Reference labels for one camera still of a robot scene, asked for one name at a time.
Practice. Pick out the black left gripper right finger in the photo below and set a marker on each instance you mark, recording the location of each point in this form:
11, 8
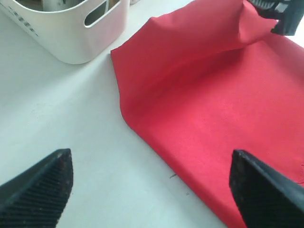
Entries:
264, 197

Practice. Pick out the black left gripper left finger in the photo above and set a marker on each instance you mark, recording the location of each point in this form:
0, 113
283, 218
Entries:
37, 197

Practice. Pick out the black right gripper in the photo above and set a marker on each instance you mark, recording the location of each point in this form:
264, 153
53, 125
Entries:
287, 13

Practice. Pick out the red table cloth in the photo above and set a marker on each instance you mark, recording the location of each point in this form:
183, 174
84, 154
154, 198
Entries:
209, 78

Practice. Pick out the cream plastic storage bin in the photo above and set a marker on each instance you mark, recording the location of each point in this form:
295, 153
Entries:
75, 35

